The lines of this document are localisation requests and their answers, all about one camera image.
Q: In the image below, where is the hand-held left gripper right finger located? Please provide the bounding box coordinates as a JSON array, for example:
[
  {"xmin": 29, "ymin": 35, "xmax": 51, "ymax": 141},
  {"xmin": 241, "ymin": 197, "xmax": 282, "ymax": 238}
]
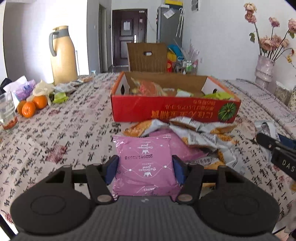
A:
[{"xmin": 172, "ymin": 155, "xmax": 251, "ymax": 205}]

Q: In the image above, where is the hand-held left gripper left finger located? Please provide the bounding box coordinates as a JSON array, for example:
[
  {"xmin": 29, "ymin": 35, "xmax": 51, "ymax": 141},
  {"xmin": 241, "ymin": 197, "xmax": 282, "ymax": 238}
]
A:
[{"xmin": 43, "ymin": 155, "xmax": 119, "ymax": 205}]

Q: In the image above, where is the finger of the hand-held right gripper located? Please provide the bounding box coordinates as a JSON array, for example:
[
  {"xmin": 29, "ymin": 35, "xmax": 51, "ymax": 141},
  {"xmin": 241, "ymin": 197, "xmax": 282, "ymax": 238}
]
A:
[
  {"xmin": 277, "ymin": 134, "xmax": 296, "ymax": 150},
  {"xmin": 256, "ymin": 133, "xmax": 281, "ymax": 152}
]

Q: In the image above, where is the pink snack packet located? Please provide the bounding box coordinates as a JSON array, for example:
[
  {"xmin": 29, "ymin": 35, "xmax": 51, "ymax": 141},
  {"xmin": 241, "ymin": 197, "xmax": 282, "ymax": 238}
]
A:
[
  {"xmin": 112, "ymin": 135, "xmax": 183, "ymax": 197},
  {"xmin": 149, "ymin": 130, "xmax": 208, "ymax": 163}
]

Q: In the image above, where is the red orange cardboard box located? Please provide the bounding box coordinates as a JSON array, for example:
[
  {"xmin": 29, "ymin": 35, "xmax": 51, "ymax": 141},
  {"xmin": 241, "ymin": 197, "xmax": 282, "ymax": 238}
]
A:
[{"xmin": 110, "ymin": 71, "xmax": 242, "ymax": 123}]

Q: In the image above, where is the red printed snack packet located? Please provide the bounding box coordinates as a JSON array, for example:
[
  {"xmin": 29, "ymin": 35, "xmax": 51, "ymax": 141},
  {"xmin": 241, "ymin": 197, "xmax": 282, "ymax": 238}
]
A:
[{"xmin": 131, "ymin": 77, "xmax": 167, "ymax": 96}]

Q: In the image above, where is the pile of orange white packets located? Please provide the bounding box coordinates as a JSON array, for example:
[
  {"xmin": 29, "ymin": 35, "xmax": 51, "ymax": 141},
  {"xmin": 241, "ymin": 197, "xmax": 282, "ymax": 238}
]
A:
[{"xmin": 122, "ymin": 117, "xmax": 245, "ymax": 176}]

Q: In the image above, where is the grey patterned cloth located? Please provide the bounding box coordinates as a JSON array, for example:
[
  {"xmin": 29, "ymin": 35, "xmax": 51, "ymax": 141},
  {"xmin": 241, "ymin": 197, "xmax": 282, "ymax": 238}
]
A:
[{"xmin": 220, "ymin": 79, "xmax": 296, "ymax": 130}]

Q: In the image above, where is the glass jar with grains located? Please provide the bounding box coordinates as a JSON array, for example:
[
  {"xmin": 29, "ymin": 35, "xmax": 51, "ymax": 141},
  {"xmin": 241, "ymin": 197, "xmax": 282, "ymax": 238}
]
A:
[{"xmin": 275, "ymin": 81, "xmax": 292, "ymax": 103}]

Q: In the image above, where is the lime green snack packet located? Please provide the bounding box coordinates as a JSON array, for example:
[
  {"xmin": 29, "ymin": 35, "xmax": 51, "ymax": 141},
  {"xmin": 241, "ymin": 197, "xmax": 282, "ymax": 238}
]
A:
[{"xmin": 203, "ymin": 91, "xmax": 235, "ymax": 100}]

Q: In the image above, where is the pale ribbed vase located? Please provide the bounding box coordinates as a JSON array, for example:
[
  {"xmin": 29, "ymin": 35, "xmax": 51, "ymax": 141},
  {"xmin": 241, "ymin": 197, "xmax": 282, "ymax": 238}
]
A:
[{"xmin": 255, "ymin": 54, "xmax": 275, "ymax": 82}]

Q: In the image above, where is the white labelled snack packet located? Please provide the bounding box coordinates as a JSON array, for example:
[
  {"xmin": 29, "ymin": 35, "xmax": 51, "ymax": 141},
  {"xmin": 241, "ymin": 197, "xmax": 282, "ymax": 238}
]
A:
[{"xmin": 54, "ymin": 83, "xmax": 77, "ymax": 94}]

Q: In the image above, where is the dried rose bouquet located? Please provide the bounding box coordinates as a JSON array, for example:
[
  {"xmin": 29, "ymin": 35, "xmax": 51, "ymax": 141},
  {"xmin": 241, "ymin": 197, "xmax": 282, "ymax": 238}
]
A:
[{"xmin": 243, "ymin": 3, "xmax": 296, "ymax": 63}]

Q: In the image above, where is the metal storage cart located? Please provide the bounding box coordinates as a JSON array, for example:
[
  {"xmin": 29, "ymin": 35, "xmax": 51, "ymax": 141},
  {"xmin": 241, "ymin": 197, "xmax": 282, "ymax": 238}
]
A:
[{"xmin": 175, "ymin": 59, "xmax": 199, "ymax": 75}]

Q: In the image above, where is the wooden chair back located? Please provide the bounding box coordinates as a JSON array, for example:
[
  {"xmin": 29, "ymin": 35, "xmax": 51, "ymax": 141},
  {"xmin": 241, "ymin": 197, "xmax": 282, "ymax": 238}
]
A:
[{"xmin": 127, "ymin": 42, "xmax": 168, "ymax": 73}]

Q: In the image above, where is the yellow thermos jug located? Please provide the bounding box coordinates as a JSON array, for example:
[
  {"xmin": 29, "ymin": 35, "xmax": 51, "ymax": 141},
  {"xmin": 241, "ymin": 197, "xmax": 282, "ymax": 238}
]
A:
[{"xmin": 48, "ymin": 25, "xmax": 78, "ymax": 86}]

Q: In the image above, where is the purple tissue pack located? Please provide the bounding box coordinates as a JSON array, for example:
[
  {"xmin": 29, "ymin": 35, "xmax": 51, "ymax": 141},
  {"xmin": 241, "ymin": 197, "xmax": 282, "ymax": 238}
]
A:
[{"xmin": 3, "ymin": 76, "xmax": 36, "ymax": 105}]

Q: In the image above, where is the blue plastic item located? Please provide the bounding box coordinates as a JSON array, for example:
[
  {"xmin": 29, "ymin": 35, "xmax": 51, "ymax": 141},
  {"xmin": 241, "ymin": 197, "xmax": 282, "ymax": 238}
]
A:
[{"xmin": 168, "ymin": 44, "xmax": 184, "ymax": 58}]

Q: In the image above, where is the dark brown door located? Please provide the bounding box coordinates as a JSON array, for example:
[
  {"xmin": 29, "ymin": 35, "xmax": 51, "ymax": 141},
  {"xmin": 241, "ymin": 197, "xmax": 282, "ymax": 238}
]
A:
[{"xmin": 112, "ymin": 9, "xmax": 148, "ymax": 67}]

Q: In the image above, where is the dark bag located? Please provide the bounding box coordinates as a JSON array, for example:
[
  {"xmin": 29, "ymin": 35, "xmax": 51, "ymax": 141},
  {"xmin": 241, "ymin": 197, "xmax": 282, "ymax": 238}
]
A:
[{"xmin": 0, "ymin": 78, "xmax": 12, "ymax": 93}]

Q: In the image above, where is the grey refrigerator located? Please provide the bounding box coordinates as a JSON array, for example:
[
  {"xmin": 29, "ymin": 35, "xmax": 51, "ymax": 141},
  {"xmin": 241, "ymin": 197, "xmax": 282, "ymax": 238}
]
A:
[{"xmin": 157, "ymin": 6, "xmax": 183, "ymax": 44}]

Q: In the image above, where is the white folded umbrella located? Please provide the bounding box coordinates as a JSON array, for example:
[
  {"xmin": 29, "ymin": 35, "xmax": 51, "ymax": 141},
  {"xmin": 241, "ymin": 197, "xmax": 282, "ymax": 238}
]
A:
[{"xmin": 176, "ymin": 8, "xmax": 185, "ymax": 37}]

